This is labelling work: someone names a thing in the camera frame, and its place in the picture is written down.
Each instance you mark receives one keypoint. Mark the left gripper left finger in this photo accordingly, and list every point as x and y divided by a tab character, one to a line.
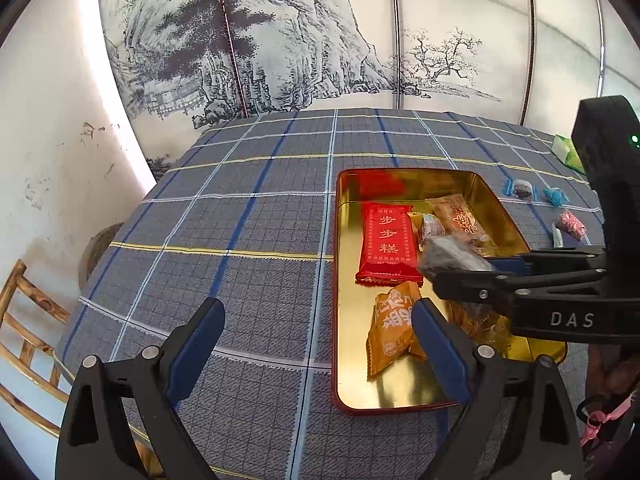
96	441

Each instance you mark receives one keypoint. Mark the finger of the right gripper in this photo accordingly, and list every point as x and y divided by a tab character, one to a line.
552	261
500	290

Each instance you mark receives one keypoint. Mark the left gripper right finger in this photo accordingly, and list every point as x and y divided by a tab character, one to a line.
541	440

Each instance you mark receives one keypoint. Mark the clear fried snack bag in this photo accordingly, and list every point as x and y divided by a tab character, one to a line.
481	324

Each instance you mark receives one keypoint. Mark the brown snack bag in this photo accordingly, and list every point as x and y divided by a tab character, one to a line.
457	218

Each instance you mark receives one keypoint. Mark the yellow clear snack packet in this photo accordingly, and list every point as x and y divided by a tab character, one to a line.
424	227

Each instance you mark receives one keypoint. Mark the orange snack packet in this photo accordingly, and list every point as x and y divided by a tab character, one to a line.
391	334

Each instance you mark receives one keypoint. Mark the grey snack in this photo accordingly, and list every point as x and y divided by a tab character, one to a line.
448	253

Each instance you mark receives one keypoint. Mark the right hand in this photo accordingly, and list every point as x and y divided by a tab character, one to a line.
605	376

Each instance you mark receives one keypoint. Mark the navy white snack packet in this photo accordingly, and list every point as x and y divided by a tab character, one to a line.
561	239

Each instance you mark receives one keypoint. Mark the green tissue pack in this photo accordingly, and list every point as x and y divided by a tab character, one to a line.
564	150

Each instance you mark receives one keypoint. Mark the pink wrapped snack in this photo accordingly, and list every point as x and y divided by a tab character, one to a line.
568	223

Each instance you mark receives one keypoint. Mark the teal wrapped candy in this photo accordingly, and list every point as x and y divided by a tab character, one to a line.
556	197

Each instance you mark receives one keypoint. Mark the blue-ended dark candy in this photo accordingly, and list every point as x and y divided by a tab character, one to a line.
520	189

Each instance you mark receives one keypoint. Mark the pink ribbon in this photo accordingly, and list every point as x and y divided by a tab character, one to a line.
597	419

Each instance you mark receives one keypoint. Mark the red snack packet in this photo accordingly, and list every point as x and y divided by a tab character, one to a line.
389	251

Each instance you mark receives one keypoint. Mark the plaid blue grey tablecloth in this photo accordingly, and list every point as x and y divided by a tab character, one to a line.
246	215

